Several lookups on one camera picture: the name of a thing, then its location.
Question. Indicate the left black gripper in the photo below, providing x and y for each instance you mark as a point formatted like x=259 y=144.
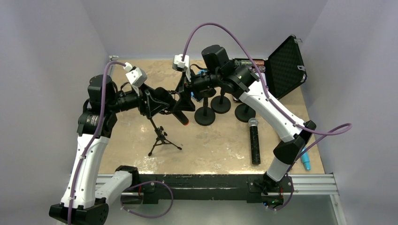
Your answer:
x=141 y=104

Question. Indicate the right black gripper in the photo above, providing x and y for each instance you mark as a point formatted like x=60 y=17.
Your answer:
x=184 y=103

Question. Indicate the black condenser microphone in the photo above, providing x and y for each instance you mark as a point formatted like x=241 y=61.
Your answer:
x=163 y=95

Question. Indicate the black tripod shock-mount stand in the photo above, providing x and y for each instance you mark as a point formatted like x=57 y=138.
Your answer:
x=161 y=135

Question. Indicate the black round-base mic stand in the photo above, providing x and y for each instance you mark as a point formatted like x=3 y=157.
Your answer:
x=221 y=104

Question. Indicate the black stand with shock mount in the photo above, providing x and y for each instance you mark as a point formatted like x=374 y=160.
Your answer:
x=243 y=113

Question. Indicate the black silver-grille microphone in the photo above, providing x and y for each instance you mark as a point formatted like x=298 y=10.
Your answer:
x=254 y=140

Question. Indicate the blue handheld microphone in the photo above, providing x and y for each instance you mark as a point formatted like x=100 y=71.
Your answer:
x=305 y=159

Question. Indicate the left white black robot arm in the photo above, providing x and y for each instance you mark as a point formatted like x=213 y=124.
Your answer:
x=83 y=203

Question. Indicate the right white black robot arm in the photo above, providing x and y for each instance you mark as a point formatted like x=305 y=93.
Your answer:
x=242 y=83

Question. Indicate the blue studded baseplate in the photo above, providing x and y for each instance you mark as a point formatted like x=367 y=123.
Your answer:
x=200 y=74

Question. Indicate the black poker chip case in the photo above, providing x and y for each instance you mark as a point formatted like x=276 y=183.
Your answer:
x=283 y=70

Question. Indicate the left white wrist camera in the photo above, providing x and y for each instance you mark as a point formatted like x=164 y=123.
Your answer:
x=135 y=75

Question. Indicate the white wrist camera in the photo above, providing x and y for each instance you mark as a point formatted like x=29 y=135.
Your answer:
x=182 y=65
x=135 y=75

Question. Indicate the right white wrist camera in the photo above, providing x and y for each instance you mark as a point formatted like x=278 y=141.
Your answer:
x=182 y=65

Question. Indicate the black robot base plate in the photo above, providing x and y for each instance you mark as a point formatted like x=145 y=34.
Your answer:
x=251 y=188

